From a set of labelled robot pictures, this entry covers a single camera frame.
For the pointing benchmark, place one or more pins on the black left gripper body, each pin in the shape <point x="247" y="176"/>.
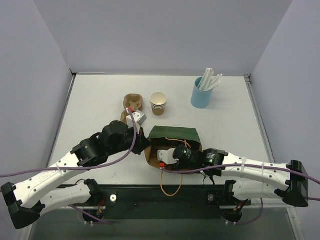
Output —
<point x="139" y="141"/>

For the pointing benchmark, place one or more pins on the green and brown paper bag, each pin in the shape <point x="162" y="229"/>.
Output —
<point x="167" y="137"/>

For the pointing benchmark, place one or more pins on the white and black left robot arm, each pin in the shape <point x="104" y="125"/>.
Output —
<point x="28" y="200"/>

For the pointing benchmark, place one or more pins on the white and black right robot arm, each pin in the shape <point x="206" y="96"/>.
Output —
<point x="251" y="179"/>

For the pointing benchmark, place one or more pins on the stack of brown paper cups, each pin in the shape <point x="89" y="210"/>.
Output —
<point x="158" y="101"/>

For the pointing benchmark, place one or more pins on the light blue straw holder cup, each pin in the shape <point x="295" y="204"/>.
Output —
<point x="200" y="99"/>

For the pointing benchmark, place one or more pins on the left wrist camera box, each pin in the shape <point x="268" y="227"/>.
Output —
<point x="139" y="118"/>

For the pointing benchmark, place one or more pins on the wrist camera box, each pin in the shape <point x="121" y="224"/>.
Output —
<point x="166" y="157"/>
<point x="139" y="118"/>

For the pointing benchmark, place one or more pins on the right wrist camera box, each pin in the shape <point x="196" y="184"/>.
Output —
<point x="166" y="157"/>

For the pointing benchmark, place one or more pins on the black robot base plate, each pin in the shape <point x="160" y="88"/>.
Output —
<point x="148" y="202"/>

